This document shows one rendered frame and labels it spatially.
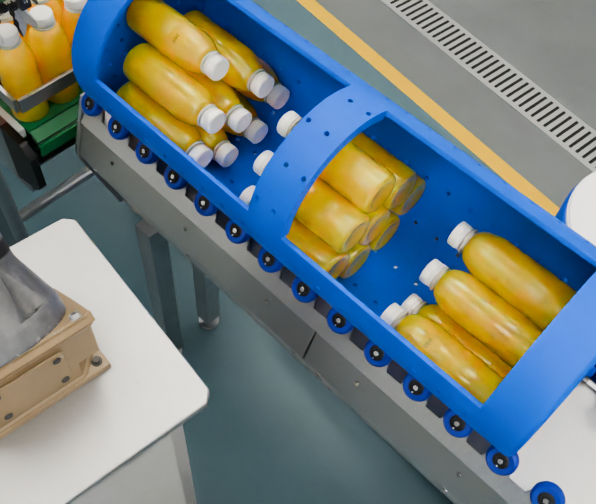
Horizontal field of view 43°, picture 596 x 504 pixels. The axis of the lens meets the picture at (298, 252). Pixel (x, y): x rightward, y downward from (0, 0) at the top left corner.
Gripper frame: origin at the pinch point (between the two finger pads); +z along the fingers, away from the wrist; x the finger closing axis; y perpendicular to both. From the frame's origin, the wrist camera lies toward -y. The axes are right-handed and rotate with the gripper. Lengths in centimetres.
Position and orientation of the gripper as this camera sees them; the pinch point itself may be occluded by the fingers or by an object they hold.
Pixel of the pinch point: (6, 34)
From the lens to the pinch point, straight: 139.0
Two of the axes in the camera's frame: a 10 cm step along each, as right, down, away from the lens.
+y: 7.2, 6.1, -3.4
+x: 6.9, -5.8, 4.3
